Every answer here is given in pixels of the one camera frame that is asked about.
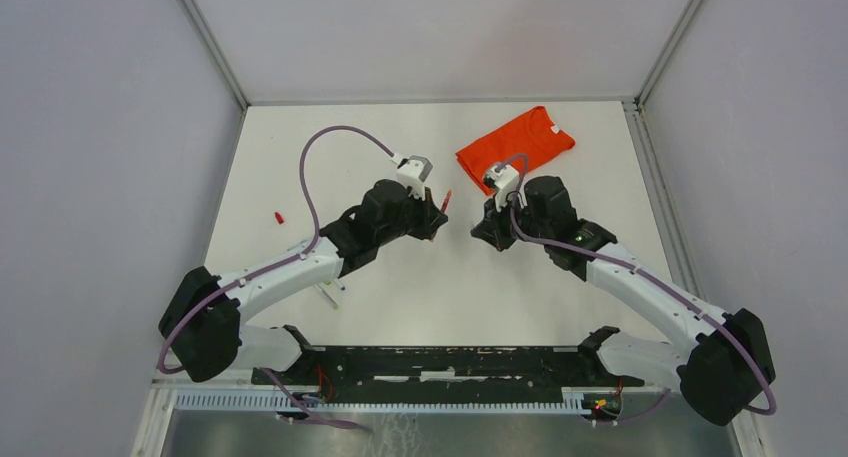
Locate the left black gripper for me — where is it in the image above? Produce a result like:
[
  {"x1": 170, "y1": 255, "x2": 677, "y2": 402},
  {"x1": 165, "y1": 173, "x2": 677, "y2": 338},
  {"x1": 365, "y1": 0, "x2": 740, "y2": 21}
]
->
[{"x1": 376, "y1": 182, "x2": 446, "y2": 246}]

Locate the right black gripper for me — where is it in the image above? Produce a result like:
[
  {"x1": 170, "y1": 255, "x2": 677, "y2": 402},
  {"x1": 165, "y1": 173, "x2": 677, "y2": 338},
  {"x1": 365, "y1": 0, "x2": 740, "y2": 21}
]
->
[{"x1": 473, "y1": 189, "x2": 552, "y2": 252}]

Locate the red orange pen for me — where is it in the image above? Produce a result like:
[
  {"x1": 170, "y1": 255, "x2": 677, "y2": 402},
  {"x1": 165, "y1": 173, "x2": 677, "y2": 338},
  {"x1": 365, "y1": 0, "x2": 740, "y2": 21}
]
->
[{"x1": 426, "y1": 188, "x2": 452, "y2": 216}]

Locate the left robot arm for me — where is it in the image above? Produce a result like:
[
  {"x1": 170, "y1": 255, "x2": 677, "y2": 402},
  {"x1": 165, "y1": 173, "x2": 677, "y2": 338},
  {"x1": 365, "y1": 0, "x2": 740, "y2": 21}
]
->
[{"x1": 158, "y1": 179, "x2": 448, "y2": 385}]

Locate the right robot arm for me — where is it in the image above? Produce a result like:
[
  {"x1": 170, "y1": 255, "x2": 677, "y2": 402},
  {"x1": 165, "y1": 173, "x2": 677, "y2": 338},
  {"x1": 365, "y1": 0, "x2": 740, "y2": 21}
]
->
[{"x1": 471, "y1": 165, "x2": 777, "y2": 426}]

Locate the thin green-tip pen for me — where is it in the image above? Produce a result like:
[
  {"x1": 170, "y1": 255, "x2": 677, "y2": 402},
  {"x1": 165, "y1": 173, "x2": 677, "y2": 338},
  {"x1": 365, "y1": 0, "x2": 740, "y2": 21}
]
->
[{"x1": 318, "y1": 286, "x2": 339, "y2": 310}]

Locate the folded orange cloth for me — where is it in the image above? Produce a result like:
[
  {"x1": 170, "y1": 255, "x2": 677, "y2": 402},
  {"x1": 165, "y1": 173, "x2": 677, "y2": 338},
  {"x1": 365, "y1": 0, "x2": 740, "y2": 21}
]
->
[{"x1": 456, "y1": 106, "x2": 576, "y2": 196}]

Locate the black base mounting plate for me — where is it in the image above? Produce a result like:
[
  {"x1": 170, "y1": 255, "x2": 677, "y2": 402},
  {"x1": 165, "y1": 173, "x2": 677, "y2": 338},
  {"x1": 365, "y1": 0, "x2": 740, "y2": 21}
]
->
[{"x1": 276, "y1": 346, "x2": 645, "y2": 404}]

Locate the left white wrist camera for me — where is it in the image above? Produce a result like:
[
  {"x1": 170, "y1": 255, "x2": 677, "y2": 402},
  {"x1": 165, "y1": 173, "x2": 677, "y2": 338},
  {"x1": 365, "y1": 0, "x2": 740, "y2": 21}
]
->
[{"x1": 390, "y1": 153, "x2": 433, "y2": 200}]

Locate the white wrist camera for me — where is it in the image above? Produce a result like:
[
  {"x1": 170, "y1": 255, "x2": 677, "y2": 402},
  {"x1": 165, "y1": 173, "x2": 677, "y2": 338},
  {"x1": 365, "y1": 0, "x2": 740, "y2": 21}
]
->
[
  {"x1": 390, "y1": 153, "x2": 433, "y2": 200},
  {"x1": 483, "y1": 163, "x2": 523, "y2": 212}
]

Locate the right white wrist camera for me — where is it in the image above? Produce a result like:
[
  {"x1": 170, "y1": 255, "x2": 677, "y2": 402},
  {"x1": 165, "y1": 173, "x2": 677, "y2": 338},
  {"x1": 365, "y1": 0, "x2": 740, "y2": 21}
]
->
[{"x1": 483, "y1": 163, "x2": 523, "y2": 212}]

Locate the white slotted cable duct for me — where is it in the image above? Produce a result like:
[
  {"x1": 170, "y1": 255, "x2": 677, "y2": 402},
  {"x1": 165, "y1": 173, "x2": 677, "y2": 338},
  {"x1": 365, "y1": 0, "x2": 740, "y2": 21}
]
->
[{"x1": 174, "y1": 390, "x2": 591, "y2": 416}]

